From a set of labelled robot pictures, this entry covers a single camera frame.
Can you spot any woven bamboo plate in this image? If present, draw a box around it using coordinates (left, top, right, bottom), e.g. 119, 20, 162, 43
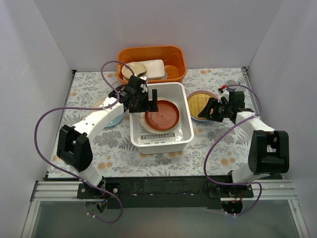
187, 94, 211, 119

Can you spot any cream plate with sprig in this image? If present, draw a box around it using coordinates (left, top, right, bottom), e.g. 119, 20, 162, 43
139, 98, 180, 134

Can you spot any red brown plate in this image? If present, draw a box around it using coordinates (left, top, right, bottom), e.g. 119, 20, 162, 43
145, 100, 180, 131

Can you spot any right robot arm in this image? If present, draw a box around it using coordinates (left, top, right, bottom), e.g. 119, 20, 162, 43
199, 91, 289, 197

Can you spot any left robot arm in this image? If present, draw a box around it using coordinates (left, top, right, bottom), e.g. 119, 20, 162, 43
56, 76, 159, 198

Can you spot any white plastic bin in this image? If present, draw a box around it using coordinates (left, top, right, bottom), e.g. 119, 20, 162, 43
129, 82, 194, 154

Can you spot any orange plastic bin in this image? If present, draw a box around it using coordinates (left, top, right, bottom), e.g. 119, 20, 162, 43
117, 46, 187, 83

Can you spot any blue plate under cream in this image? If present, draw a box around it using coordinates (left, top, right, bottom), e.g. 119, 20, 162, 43
191, 116, 211, 123

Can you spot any grey ceramic cup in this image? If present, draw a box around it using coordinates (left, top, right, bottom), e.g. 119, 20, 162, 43
226, 79, 238, 92

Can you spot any cream round floral dish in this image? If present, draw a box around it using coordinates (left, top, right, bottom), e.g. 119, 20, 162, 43
121, 62, 147, 80

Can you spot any light blue plate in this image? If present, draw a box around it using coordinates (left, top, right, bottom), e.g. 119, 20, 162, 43
105, 114, 125, 128

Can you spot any cream rectangular tray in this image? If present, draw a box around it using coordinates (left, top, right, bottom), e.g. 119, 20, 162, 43
140, 59, 165, 79

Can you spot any floral table mat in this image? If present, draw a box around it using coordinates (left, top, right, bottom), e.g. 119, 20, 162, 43
60, 68, 251, 177

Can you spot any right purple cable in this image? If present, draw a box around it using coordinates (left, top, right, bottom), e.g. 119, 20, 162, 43
203, 84, 263, 216

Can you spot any purple cable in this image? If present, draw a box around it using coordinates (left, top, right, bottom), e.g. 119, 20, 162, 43
203, 84, 263, 216
34, 60, 124, 224

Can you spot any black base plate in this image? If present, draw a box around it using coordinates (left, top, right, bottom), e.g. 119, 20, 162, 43
77, 176, 254, 209

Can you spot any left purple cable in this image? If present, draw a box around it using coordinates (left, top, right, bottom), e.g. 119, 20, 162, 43
34, 60, 124, 224

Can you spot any aluminium rail frame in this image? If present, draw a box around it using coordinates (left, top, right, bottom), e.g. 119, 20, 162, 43
19, 66, 310, 238

